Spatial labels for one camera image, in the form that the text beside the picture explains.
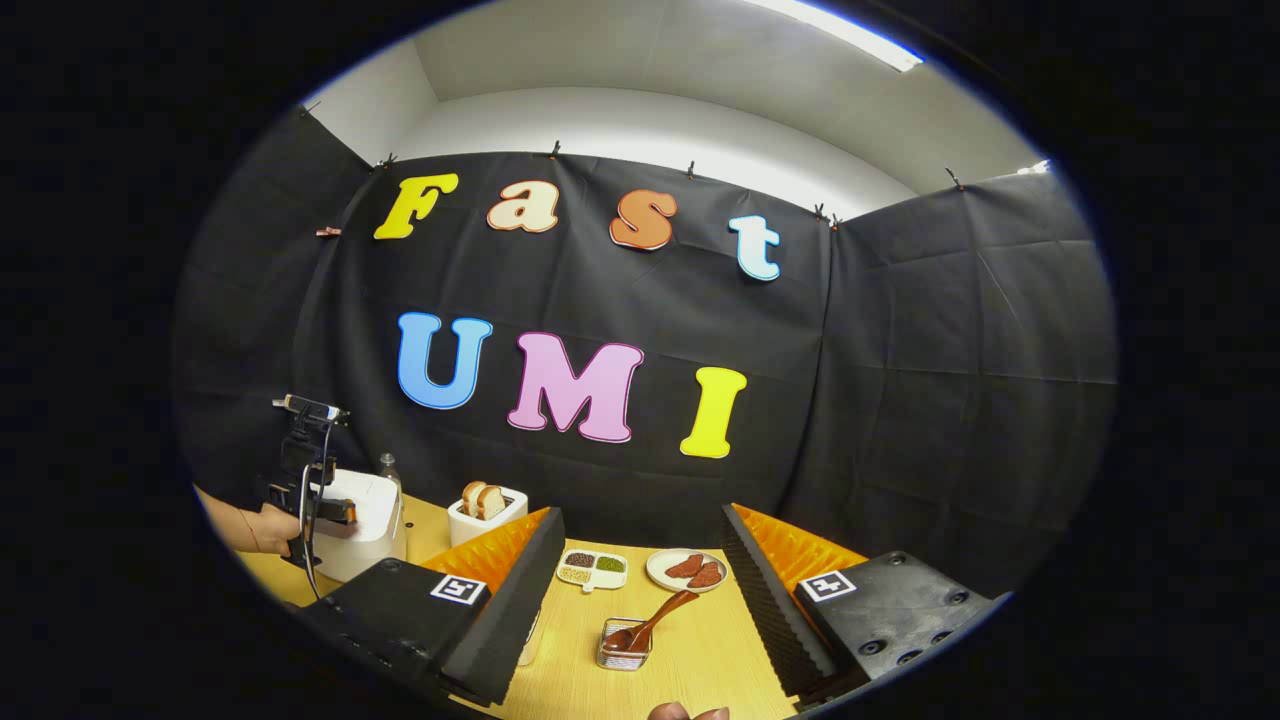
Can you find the white round plate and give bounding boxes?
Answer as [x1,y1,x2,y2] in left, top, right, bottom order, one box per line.
[645,549,728,593]

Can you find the clear chopstick holder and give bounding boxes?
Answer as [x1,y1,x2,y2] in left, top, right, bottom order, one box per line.
[597,618,654,671]

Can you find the black backdrop cloth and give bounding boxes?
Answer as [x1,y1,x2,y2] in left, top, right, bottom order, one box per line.
[170,100,1119,601]

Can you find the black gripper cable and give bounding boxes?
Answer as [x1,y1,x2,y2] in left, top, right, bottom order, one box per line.
[298,420,336,601]

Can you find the white rice cooker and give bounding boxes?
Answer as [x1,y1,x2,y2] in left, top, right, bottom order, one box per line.
[305,468,408,583]

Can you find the white divided grain dish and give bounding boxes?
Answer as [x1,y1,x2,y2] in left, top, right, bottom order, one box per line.
[556,549,629,593]

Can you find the white toaster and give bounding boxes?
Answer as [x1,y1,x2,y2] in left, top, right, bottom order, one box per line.
[447,487,529,548]

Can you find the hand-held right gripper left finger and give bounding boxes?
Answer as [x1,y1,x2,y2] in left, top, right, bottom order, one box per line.
[285,507,567,708]

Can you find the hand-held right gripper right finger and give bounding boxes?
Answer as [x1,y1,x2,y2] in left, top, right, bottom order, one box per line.
[720,503,1011,701]

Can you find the brown wooden spoon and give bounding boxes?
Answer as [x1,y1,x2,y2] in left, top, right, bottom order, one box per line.
[607,590,700,651]

